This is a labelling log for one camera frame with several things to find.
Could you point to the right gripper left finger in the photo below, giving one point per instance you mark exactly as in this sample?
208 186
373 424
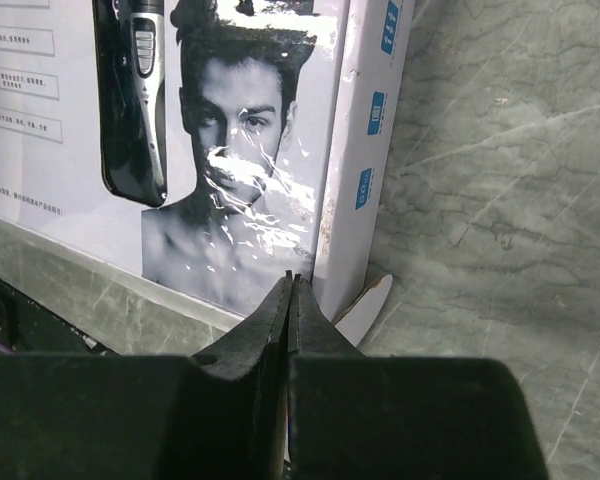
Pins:
216 414

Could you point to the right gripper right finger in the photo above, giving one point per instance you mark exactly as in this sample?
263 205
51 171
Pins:
353 416

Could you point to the white box with black tray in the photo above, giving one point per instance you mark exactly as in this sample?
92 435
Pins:
163 163

